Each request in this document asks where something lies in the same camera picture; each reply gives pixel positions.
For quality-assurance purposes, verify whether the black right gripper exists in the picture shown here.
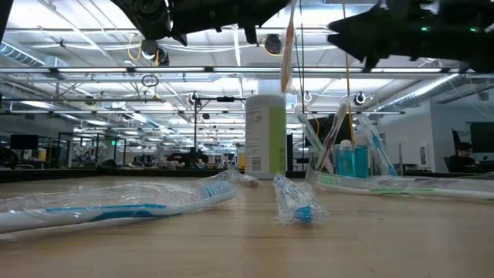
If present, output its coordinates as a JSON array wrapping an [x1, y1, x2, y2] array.
[[327, 0, 456, 62]]

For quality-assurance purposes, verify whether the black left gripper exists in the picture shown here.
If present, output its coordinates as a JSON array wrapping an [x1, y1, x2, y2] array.
[[171, 0, 291, 36]]

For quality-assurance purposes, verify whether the orange white toothbrush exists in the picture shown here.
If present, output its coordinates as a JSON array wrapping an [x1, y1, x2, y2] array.
[[279, 0, 299, 94]]

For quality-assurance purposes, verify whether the blue white toothbrush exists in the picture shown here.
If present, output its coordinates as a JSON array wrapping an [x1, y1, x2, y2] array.
[[272, 172, 330, 226], [357, 115, 398, 178], [0, 179, 239, 242]]

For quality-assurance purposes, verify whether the blue mouthwash bottle white cap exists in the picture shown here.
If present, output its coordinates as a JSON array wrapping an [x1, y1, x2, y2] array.
[[354, 133, 371, 178], [336, 138, 356, 178]]

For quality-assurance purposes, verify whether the white green wipes canister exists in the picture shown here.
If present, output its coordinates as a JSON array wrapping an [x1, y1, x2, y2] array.
[[244, 79, 288, 181]]

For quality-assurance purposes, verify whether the black pole stand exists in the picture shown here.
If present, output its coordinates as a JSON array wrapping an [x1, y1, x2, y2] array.
[[191, 92, 247, 171]]

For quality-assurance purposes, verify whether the clear plastic cup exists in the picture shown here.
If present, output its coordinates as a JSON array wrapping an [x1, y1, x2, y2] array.
[[308, 143, 387, 179]]

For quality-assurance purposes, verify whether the black monitor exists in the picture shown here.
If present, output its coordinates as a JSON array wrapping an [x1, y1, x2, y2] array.
[[9, 134, 40, 151], [469, 121, 494, 154]]

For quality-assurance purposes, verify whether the person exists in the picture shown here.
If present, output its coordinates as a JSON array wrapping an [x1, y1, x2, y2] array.
[[443, 141, 482, 174]]

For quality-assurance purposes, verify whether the black aluminium table frame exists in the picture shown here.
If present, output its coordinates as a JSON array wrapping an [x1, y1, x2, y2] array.
[[0, 168, 310, 183]]

